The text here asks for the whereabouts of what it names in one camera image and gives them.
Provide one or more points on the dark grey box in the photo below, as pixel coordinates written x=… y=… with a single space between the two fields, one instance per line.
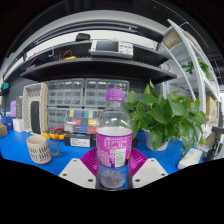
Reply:
x=19 y=107

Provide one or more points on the black box with white label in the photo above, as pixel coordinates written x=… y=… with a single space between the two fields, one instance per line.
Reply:
x=79 y=140

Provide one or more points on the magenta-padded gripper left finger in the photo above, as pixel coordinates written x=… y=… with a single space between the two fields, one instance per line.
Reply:
x=77 y=173

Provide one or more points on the black clamp stand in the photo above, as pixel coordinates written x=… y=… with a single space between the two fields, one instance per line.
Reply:
x=215 y=146

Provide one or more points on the grey small-parts drawer cabinet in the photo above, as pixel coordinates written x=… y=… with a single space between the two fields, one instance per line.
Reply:
x=96 y=93
x=56 y=117
x=66 y=93

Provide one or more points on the beige patterned mug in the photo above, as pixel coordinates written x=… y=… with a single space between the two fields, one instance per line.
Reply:
x=38 y=149

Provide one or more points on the white oscilloscope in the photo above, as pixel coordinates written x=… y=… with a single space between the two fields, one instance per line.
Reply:
x=108 y=47

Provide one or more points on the white power adapter block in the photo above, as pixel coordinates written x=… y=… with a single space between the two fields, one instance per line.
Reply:
x=189 y=159

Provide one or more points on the clear box of colourful parts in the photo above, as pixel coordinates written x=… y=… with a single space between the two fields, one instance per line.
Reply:
x=80 y=120

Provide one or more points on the yellow multimeter with red leads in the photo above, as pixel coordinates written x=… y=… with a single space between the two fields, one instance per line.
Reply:
x=55 y=134

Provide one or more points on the blue container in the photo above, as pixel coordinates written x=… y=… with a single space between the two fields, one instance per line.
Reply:
x=7 y=122

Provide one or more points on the purple pouch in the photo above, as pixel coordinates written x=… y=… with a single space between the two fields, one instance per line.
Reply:
x=12 y=108

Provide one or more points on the brown cardboard box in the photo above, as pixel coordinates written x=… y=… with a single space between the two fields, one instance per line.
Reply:
x=2 y=130

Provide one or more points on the small white box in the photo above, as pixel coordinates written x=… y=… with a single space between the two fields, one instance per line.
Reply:
x=18 y=125

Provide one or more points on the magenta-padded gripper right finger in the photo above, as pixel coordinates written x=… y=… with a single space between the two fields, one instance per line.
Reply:
x=150 y=171

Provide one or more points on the red and yellow test leads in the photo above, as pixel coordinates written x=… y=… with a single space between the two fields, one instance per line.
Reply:
x=68 y=55

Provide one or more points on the green potted plant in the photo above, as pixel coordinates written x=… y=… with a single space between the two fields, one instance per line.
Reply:
x=173 y=113

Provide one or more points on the clear bottle with purple label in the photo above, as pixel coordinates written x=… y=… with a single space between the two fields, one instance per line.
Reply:
x=113 y=146

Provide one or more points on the black rectangular speaker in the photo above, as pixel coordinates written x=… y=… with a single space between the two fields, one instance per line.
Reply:
x=35 y=116

